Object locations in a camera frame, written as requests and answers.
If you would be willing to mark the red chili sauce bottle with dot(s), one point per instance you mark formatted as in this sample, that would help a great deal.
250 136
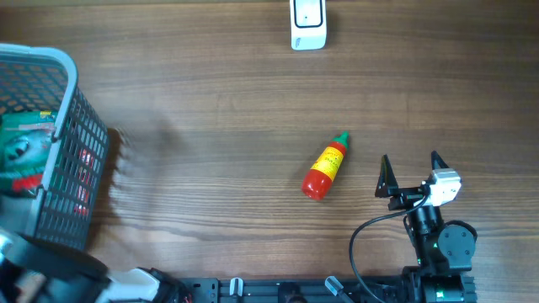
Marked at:
322 173

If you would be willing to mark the white barcode scanner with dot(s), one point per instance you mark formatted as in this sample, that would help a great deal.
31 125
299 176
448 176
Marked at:
309 28

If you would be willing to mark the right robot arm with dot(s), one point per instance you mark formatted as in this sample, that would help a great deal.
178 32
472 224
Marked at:
444 249

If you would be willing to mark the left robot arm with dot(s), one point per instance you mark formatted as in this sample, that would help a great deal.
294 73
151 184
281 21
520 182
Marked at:
39 271

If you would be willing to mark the green snack bag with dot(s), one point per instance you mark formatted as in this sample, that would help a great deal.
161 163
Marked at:
26 139

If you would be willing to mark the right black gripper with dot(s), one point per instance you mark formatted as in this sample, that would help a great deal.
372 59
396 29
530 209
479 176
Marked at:
386 184

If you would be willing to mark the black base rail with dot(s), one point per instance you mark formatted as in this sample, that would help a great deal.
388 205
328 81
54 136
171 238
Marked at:
397 288

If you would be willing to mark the grey plastic mesh basket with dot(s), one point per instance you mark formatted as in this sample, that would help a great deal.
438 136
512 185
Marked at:
46 79

